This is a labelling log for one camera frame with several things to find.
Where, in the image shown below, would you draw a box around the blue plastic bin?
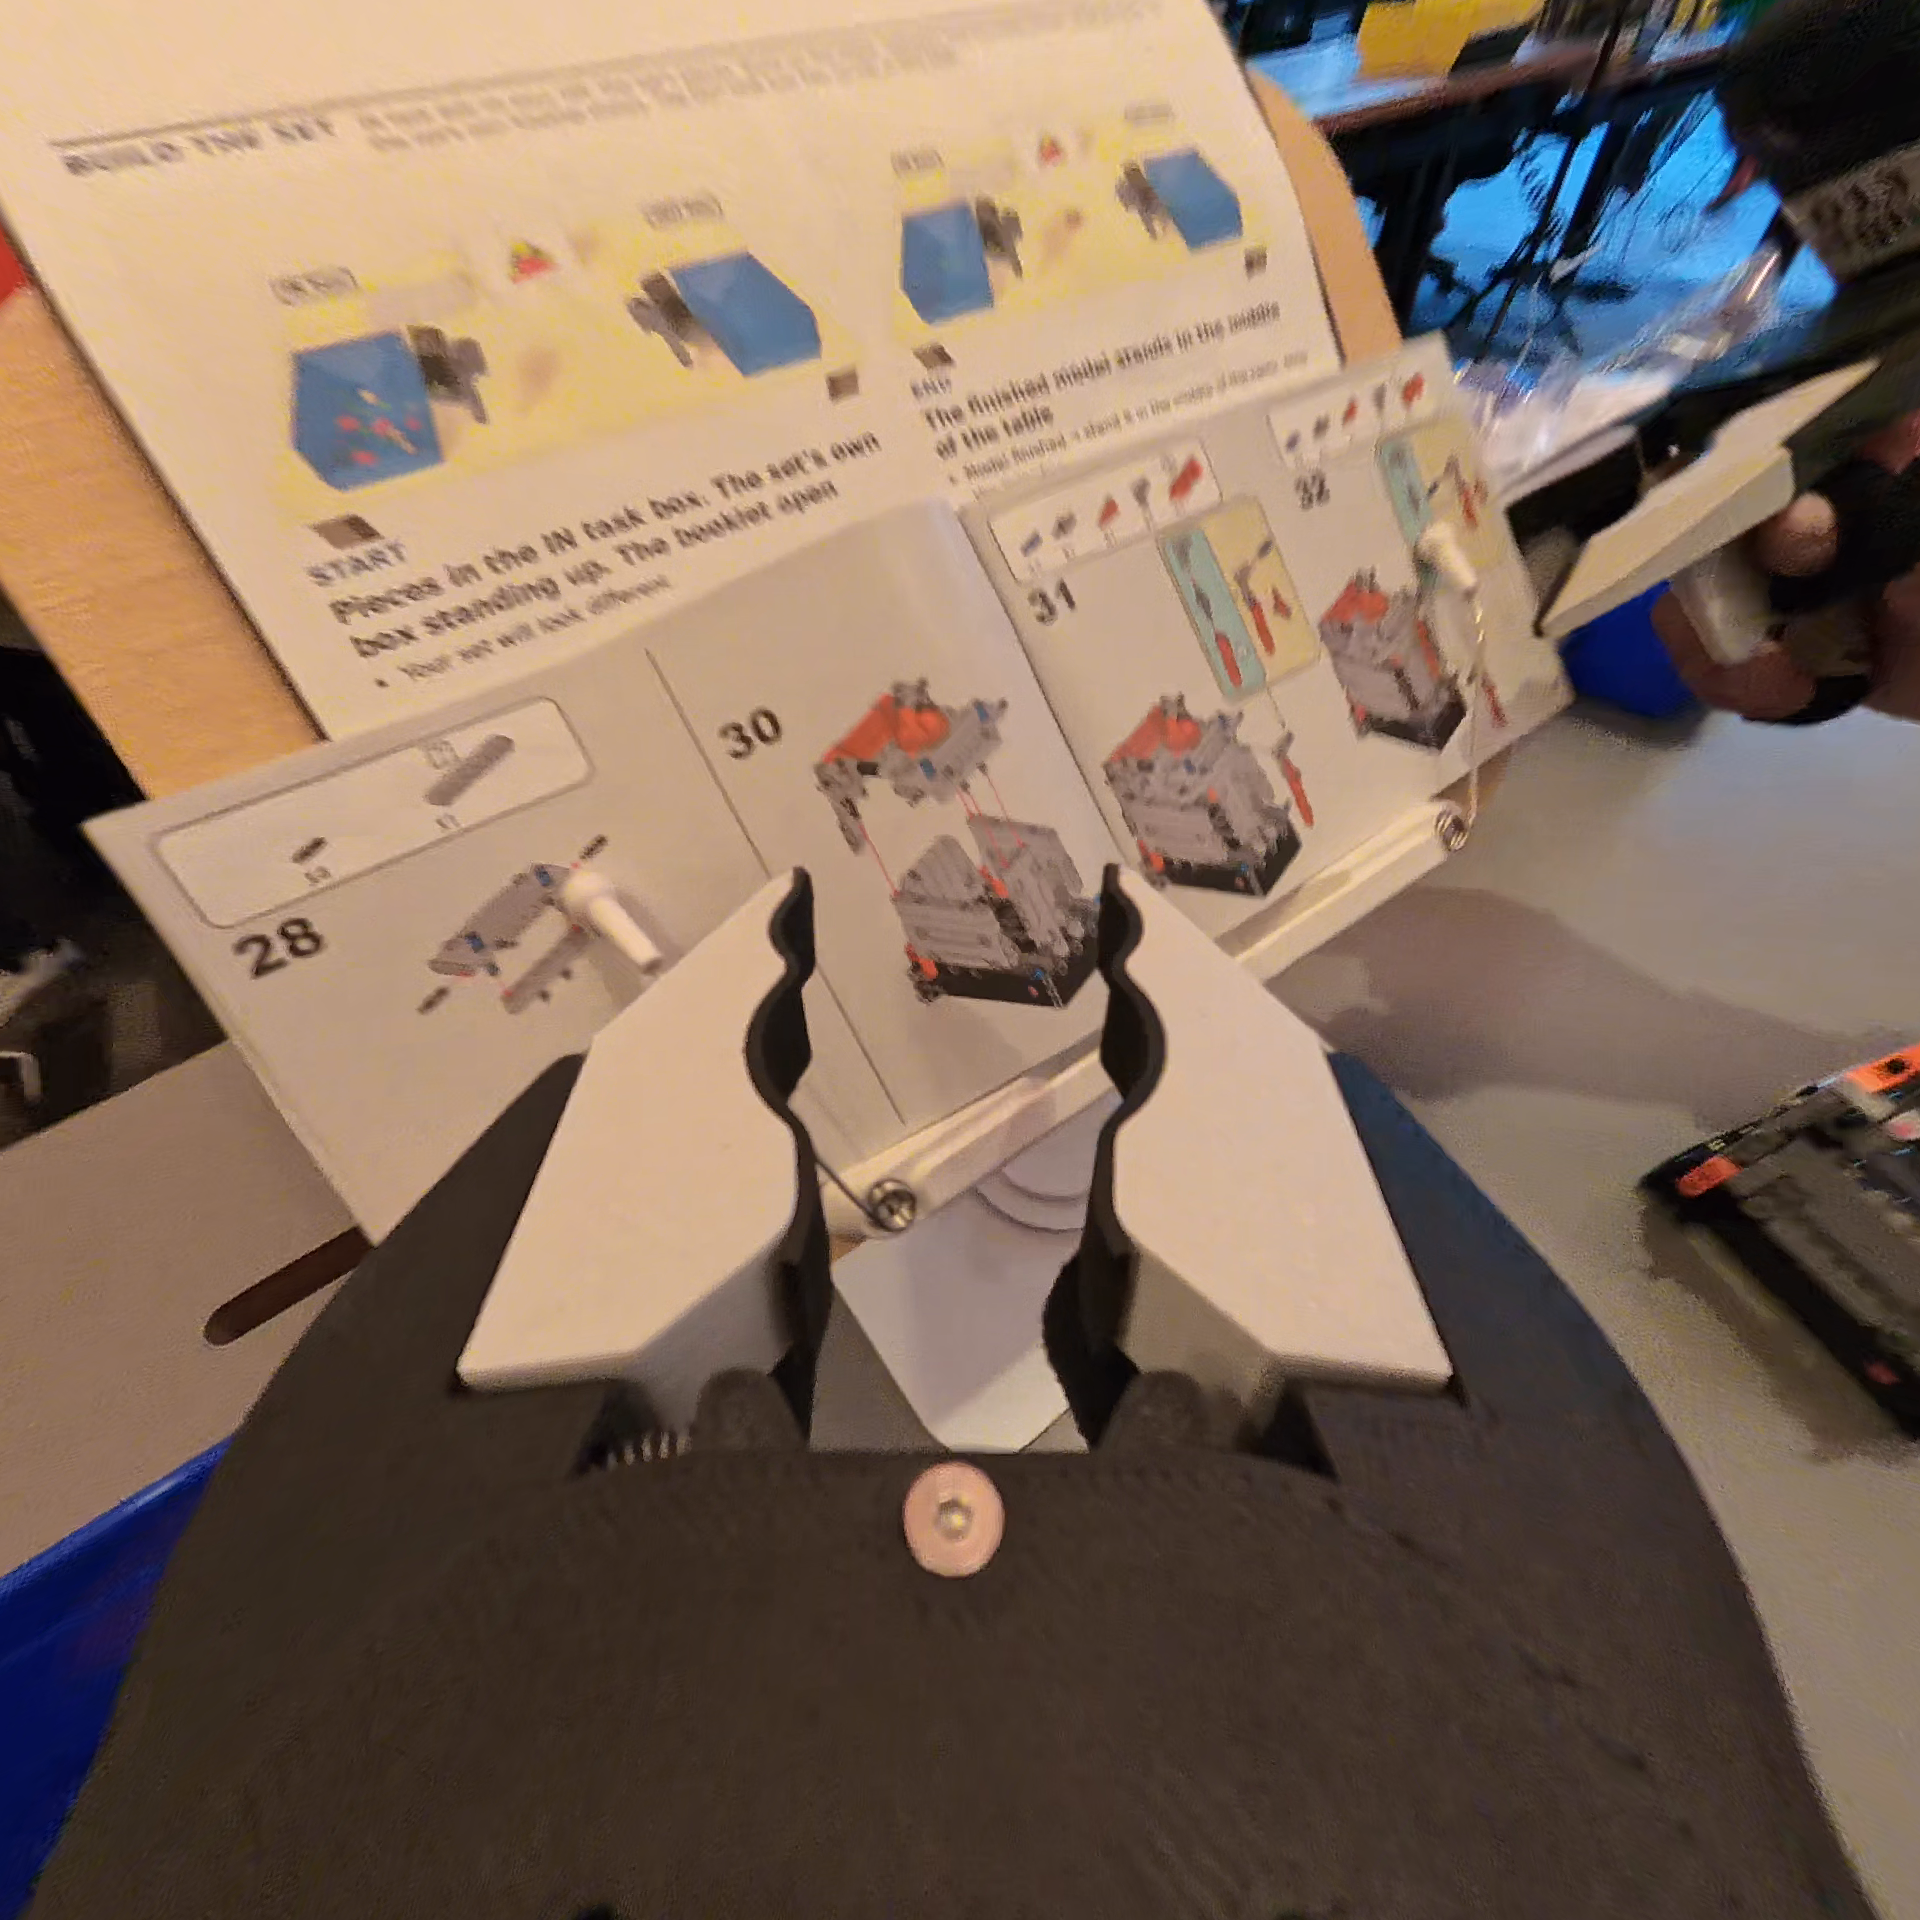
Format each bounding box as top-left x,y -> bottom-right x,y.
1557,583 -> 1711,724
0,1437 -> 230,1913

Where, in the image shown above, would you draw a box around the white instruction manual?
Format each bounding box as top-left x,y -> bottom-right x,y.
83,329 -> 1578,1251

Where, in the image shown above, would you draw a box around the wooden stand board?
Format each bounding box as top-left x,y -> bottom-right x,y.
0,67 -> 1407,800

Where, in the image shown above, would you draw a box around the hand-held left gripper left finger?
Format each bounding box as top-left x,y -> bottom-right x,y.
457,871 -> 834,1444

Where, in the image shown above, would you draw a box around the person's right hand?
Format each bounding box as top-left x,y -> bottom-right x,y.
1697,417 -> 1920,724

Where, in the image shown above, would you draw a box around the background office desks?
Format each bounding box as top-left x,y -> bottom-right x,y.
1245,0 -> 1802,354

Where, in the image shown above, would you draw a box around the clear plastic bag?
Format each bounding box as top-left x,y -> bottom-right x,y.
1462,241 -> 1802,506

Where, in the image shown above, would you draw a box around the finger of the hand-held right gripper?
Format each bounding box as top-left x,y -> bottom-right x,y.
1535,359 -> 1883,643

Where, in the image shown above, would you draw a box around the partly built brick robot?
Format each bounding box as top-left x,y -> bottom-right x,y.
1638,1043 -> 1920,1444

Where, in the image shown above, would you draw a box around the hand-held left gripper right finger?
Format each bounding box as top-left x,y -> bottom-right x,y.
1043,866 -> 1453,1449

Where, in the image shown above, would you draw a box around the large white instruction sheet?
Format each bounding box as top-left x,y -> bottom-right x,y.
0,0 -> 1339,741

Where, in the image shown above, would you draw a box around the white cable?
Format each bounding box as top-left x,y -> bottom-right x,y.
557,863 -> 921,1234
1412,517 -> 1507,858

